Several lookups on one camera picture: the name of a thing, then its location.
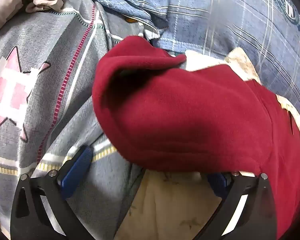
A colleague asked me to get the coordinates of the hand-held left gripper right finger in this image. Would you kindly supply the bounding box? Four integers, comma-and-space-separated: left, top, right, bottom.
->
207, 171, 278, 240

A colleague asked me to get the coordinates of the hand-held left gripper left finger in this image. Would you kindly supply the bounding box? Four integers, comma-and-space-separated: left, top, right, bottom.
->
10, 145, 94, 240

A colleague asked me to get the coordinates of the dark red fleece garment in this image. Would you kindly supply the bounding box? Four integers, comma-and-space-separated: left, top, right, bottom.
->
92, 35, 300, 240

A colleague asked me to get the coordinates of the cream floral sheet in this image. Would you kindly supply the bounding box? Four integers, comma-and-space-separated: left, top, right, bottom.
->
114, 46, 300, 240

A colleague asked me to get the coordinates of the grey star print quilt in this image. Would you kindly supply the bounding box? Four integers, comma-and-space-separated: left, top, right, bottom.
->
0, 0, 147, 240

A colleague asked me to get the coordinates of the blue plaid shirt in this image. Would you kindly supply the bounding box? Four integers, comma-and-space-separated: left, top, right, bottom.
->
76, 0, 300, 122

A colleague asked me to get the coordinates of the beige garment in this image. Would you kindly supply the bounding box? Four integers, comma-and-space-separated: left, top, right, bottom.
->
0, 0, 65, 37

